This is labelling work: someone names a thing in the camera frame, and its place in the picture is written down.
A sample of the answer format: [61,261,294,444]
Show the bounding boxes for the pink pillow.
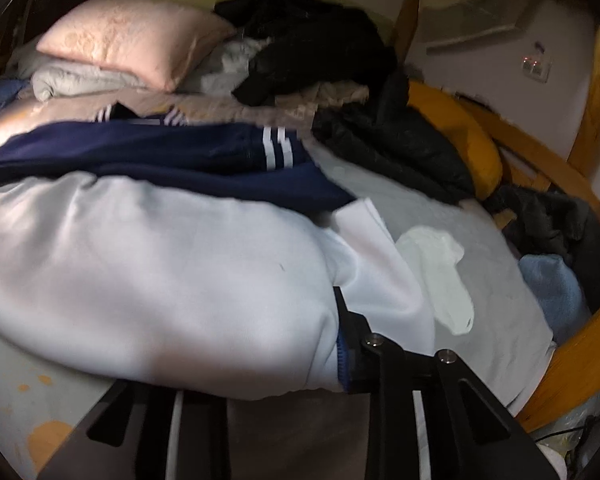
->
[35,0,240,94]

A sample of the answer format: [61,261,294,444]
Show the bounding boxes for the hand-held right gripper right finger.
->
[331,286,567,480]

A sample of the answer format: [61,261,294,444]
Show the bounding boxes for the grey folded blanket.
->
[16,40,148,102]

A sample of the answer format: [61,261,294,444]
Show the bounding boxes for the dark padded jacket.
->
[311,72,477,207]

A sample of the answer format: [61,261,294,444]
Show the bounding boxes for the white grey garment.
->
[177,36,273,97]

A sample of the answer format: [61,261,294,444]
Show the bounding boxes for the beige patterned blanket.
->
[0,80,372,133]

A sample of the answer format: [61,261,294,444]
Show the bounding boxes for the blue patterned cloth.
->
[0,79,33,126]

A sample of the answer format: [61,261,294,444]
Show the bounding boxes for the white and navy jacket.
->
[0,102,437,402]

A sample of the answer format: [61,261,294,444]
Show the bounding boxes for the white wall socket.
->
[519,54,552,82]

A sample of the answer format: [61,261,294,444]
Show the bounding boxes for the yellow cushion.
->
[406,80,504,201]

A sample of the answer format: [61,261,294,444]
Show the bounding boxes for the black clothes pile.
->
[213,0,400,108]

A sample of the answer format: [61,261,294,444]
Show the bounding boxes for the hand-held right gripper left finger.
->
[36,380,232,480]

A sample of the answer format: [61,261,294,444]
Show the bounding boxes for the light blue cloth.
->
[518,253,594,347]

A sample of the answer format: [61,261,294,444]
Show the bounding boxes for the wooden bed frame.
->
[392,0,600,435]

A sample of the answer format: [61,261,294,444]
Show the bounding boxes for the dark grey garment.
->
[484,184,600,313]

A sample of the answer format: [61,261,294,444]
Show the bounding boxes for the white sock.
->
[396,226,476,338]

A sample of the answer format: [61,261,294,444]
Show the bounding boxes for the black cables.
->
[534,407,600,480]

